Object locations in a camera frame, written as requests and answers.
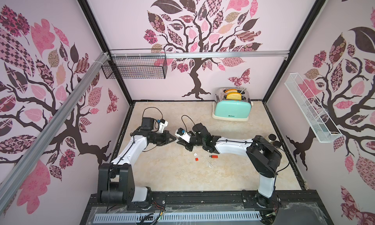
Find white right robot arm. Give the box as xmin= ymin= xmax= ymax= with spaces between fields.
xmin=175 ymin=123 xmax=282 ymax=208

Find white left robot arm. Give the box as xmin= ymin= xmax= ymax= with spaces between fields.
xmin=97 ymin=129 xmax=176 ymax=206

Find mint green toaster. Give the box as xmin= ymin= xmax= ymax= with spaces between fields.
xmin=212 ymin=87 xmax=253 ymax=121

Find bread slice in toaster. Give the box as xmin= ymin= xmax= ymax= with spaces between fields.
xmin=224 ymin=89 xmax=242 ymax=100

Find glass spice jar far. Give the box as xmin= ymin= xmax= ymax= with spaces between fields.
xmin=267 ymin=134 xmax=277 ymax=143

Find glass spice jar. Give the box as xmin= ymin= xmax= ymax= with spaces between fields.
xmin=267 ymin=134 xmax=277 ymax=143
xmin=272 ymin=141 xmax=282 ymax=148

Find glass spice jar near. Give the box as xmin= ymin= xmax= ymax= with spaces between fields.
xmin=272 ymin=141 xmax=282 ymax=148

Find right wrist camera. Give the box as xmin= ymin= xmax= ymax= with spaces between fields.
xmin=175 ymin=128 xmax=192 ymax=143

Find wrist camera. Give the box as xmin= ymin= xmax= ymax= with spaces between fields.
xmin=175 ymin=128 xmax=192 ymax=143
xmin=156 ymin=118 xmax=168 ymax=133

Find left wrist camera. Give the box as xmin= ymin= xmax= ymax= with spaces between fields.
xmin=156 ymin=118 xmax=168 ymax=133

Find black wire basket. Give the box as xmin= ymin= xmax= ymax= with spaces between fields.
xmin=102 ymin=48 xmax=168 ymax=79

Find white slotted cable duct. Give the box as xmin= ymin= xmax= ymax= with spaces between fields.
xmin=92 ymin=211 xmax=262 ymax=225

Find white wire shelf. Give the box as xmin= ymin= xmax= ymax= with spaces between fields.
xmin=284 ymin=73 xmax=343 ymax=143

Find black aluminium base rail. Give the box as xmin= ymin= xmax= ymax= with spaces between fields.
xmin=80 ymin=190 xmax=333 ymax=225

